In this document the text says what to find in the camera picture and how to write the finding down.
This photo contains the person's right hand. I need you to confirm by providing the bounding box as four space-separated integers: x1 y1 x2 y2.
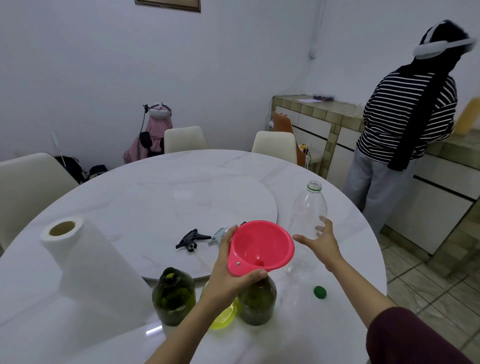
292 215 344 273

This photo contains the person's left hand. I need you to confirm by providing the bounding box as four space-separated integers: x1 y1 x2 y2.
200 225 269 309

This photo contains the pink plastic funnel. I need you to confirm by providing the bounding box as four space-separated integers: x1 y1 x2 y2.
227 220 296 277

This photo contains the person's right forearm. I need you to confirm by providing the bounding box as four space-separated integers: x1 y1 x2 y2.
325 259 397 338

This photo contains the person's left forearm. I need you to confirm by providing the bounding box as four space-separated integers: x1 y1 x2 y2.
145 294 236 364

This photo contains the green glass bottle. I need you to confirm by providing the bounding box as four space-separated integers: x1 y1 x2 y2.
152 267 197 327
237 272 278 326

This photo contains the clear plastic bottle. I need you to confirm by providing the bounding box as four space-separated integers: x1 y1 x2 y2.
284 180 328 280

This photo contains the yellow plastic funnel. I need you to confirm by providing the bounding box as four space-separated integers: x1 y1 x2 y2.
200 281 239 330

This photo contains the grey spray nozzle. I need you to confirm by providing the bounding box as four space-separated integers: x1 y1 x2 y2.
208 227 229 246

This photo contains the black spray trigger head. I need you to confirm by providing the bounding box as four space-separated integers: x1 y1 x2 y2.
175 229 212 253

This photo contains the cream dining chair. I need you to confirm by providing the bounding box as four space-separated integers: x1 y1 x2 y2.
251 130 299 166
164 126 210 154
0 152 80 256

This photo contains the white marble turntable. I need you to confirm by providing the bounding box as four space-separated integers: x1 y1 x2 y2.
86 167 278 281

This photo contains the orange chair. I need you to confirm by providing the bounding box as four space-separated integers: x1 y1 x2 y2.
272 111 306 167

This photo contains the tiled kitchen counter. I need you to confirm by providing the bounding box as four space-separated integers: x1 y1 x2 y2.
271 94 480 278

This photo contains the maroon sleeve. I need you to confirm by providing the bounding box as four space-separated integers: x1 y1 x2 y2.
365 307 474 364

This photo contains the white paper towel roll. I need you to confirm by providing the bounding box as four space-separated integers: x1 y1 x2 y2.
40 216 154 327

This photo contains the pink cloth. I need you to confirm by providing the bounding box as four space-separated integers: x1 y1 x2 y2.
123 114 175 164

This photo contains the large black bag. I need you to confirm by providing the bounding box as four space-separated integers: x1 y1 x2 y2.
54 155 89 184

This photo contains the white stick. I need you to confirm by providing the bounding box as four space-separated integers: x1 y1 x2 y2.
51 131 70 169

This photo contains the white headset with black strap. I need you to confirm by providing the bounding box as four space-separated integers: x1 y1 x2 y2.
142 102 173 120

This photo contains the wooden picture frame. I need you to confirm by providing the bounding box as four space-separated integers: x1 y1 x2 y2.
134 0 201 13

